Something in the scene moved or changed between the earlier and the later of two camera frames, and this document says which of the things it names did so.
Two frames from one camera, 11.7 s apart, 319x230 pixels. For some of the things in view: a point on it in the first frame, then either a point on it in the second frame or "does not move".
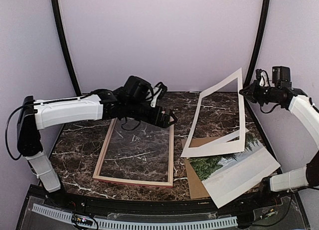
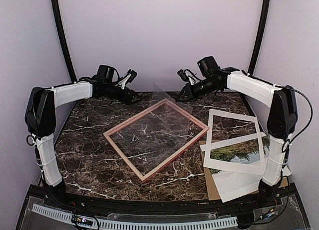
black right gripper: [251, 95] -> [186, 89]
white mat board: [220, 148] -> [228, 165]
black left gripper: [156, 121] -> [129, 97]
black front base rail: [267, 210] does not move
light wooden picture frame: [170, 183] -> [122, 125]
